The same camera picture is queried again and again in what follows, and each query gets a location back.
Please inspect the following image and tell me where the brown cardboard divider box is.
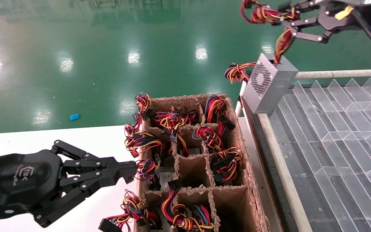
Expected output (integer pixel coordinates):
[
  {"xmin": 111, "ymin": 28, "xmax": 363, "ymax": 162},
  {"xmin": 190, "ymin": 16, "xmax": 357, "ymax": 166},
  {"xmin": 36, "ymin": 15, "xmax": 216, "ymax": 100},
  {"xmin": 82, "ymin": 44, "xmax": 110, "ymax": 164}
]
[{"xmin": 136, "ymin": 93, "xmax": 270, "ymax": 232}]

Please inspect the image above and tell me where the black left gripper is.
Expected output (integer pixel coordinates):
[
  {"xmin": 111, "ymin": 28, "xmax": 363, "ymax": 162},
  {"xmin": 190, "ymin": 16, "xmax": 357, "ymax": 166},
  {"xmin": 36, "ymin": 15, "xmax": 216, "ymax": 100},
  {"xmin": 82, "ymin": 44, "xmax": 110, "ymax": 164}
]
[{"xmin": 0, "ymin": 140, "xmax": 138, "ymax": 228}]

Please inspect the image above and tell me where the gray right wrist camera box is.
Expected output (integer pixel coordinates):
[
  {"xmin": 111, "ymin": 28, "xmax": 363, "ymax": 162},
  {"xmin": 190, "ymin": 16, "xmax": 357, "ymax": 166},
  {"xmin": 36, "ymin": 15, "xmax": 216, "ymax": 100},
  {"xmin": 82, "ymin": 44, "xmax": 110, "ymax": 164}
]
[{"xmin": 314, "ymin": 0, "xmax": 371, "ymax": 6}]

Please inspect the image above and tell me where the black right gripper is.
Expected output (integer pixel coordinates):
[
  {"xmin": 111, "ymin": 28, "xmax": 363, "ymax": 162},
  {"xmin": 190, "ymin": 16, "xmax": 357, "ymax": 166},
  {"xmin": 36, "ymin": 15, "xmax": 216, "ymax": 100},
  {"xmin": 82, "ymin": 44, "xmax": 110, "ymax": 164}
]
[{"xmin": 278, "ymin": 0, "xmax": 364, "ymax": 44}]

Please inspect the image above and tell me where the yellow tape tag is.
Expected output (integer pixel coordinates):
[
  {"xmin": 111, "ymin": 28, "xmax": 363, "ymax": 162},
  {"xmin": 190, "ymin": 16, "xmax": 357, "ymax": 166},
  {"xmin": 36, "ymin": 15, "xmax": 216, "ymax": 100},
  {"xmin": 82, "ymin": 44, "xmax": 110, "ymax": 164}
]
[{"xmin": 335, "ymin": 5, "xmax": 355, "ymax": 21}]

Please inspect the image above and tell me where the clear acrylic divider grid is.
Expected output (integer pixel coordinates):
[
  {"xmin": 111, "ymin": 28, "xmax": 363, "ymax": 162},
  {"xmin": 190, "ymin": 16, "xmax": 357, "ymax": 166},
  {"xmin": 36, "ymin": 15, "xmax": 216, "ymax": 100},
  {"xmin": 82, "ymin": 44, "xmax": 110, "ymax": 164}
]
[{"xmin": 277, "ymin": 77, "xmax": 371, "ymax": 232}]

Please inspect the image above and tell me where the white pipe rail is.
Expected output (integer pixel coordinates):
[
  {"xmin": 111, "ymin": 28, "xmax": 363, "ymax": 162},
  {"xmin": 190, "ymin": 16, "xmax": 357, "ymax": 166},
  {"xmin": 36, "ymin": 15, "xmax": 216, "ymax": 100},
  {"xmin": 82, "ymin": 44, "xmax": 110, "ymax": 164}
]
[
  {"xmin": 294, "ymin": 69, "xmax": 371, "ymax": 80},
  {"xmin": 235, "ymin": 81, "xmax": 247, "ymax": 118},
  {"xmin": 258, "ymin": 113, "xmax": 313, "ymax": 232}
]

